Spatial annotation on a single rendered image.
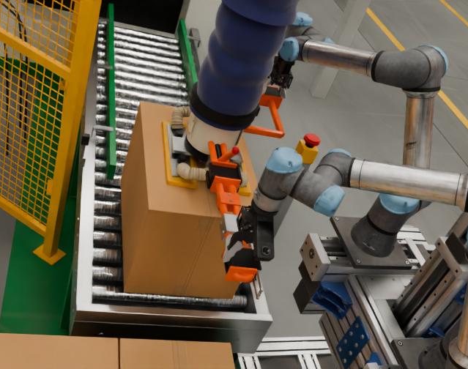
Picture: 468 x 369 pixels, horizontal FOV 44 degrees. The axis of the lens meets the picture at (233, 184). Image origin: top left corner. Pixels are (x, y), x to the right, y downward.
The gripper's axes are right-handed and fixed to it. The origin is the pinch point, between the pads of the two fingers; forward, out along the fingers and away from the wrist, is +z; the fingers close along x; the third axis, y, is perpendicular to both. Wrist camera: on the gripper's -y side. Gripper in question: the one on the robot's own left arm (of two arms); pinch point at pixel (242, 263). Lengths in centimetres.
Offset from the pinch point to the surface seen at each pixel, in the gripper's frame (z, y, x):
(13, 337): 60, 15, 55
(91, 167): 55, 98, 35
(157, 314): 54, 23, 10
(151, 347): 60, 14, 11
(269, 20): -47, 49, -1
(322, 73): 92, 308, -151
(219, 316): 54, 24, -12
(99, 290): 60, 36, 29
